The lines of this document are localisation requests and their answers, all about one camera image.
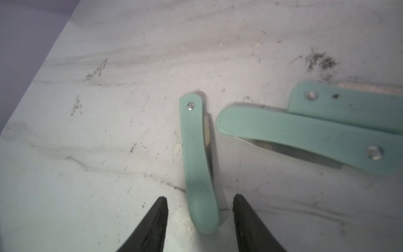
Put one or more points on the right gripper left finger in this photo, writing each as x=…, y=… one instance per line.
x=149, y=235

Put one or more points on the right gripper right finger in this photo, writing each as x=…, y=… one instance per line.
x=252, y=234

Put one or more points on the mint knife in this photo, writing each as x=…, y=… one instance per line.
x=364, y=105
x=372, y=151
x=200, y=194

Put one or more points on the mint knife top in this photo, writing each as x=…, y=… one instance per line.
x=364, y=105

